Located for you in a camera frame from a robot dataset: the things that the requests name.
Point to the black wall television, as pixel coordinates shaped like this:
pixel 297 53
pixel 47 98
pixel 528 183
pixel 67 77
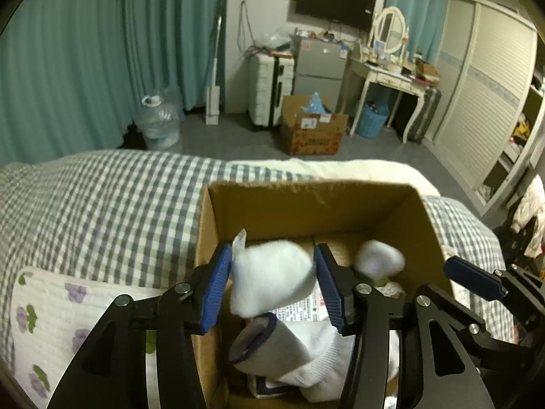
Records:
pixel 334 0

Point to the white oval mirror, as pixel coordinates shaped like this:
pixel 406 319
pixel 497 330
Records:
pixel 389 30

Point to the grey checked bed sheet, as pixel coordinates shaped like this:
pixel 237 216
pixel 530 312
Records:
pixel 106 204

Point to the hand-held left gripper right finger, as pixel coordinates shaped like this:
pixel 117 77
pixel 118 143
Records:
pixel 330 289

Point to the white suitcase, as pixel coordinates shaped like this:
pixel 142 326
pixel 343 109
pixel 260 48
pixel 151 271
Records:
pixel 264 89

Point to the silver small fridge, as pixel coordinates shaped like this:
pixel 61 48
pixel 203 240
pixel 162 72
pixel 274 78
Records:
pixel 319 72

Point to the blue plastic bag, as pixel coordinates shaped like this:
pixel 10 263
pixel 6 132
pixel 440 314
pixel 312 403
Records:
pixel 317 104

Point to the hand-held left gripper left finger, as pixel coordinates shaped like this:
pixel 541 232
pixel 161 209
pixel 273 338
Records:
pixel 215 289

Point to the clear plastic bag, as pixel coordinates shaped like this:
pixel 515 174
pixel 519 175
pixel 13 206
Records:
pixel 276 42

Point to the brown box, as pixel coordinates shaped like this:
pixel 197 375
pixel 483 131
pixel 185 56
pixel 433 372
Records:
pixel 428 71

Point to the teal curtain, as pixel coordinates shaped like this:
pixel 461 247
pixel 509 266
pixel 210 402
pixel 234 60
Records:
pixel 417 4
pixel 179 38
pixel 55 64

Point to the cream cloth bundle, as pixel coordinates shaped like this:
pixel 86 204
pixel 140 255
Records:
pixel 391 289

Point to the printed cardboard box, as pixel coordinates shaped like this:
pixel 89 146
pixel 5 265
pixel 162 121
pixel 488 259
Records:
pixel 315 138

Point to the dark patterned garment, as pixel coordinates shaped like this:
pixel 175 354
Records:
pixel 511 243

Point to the clear water jug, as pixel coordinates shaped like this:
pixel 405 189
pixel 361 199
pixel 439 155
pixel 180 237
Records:
pixel 159 125

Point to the white flat mop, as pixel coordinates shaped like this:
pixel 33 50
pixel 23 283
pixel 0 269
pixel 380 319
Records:
pixel 213 102

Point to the tissue packet with red label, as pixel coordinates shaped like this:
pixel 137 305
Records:
pixel 298 311

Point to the white puffy jacket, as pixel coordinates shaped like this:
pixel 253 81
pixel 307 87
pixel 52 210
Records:
pixel 532 204

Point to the dark suitcase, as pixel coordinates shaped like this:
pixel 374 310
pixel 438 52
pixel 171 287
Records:
pixel 425 115

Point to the blue laundry basket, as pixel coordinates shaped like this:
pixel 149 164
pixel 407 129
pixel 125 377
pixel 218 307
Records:
pixel 372 121

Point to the floral quilted mat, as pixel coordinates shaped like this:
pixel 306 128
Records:
pixel 47 306

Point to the white sock with dark trim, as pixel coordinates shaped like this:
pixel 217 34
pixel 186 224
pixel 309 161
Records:
pixel 298 358

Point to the white dressing table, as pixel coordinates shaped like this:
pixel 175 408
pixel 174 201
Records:
pixel 391 81

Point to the white louvred wardrobe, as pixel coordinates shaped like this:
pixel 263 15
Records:
pixel 481 93

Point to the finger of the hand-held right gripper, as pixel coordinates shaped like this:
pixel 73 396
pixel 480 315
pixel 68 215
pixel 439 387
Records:
pixel 489 345
pixel 472 275

